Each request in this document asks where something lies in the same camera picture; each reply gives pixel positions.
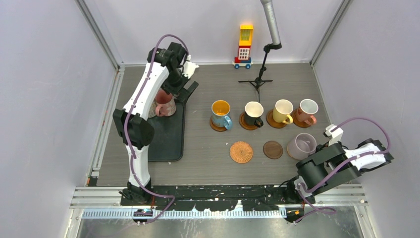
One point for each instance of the pink mug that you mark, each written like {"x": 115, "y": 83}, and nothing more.
{"x": 166, "y": 106}

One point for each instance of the aluminium front rail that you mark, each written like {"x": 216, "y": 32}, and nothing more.
{"x": 104, "y": 203}

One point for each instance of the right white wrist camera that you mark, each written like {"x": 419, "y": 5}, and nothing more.
{"x": 333, "y": 133}

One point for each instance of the black tripod microphone stand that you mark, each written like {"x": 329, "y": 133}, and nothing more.
{"x": 258, "y": 82}

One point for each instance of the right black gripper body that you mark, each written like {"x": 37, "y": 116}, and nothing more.
{"x": 320, "y": 147}

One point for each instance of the toy block tower on wheels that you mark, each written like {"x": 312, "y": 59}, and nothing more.
{"x": 243, "y": 58}

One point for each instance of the white mug terracotta handle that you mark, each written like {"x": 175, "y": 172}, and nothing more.
{"x": 307, "y": 108}

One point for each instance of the cream white mug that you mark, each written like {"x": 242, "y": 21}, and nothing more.
{"x": 252, "y": 114}

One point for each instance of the white mug yellow handle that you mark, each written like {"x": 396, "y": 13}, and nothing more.
{"x": 282, "y": 112}

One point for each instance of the brown wooden coaster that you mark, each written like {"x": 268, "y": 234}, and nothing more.
{"x": 303, "y": 124}
{"x": 243, "y": 123}
{"x": 218, "y": 124}
{"x": 272, "y": 122}

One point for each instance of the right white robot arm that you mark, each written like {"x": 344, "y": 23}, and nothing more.
{"x": 332, "y": 166}

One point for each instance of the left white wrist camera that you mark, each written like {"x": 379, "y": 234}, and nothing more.
{"x": 189, "y": 69}

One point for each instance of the blue mug orange inside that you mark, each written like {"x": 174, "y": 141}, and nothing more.
{"x": 221, "y": 109}

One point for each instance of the lilac mug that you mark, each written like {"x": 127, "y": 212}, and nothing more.
{"x": 302, "y": 146}

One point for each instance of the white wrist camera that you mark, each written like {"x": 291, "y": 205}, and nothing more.
{"x": 189, "y": 69}
{"x": 333, "y": 133}

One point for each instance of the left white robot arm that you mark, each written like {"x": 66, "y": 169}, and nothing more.
{"x": 167, "y": 71}

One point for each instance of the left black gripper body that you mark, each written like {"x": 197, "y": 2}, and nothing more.
{"x": 175, "y": 82}

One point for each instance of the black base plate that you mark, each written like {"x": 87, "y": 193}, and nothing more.
{"x": 212, "y": 197}

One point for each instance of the black plastic tray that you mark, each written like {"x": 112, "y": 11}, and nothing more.
{"x": 168, "y": 141}

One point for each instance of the dark walnut coaster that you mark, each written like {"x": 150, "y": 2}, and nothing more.
{"x": 273, "y": 149}

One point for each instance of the white floral mug orange inside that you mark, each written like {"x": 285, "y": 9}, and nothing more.
{"x": 152, "y": 110}

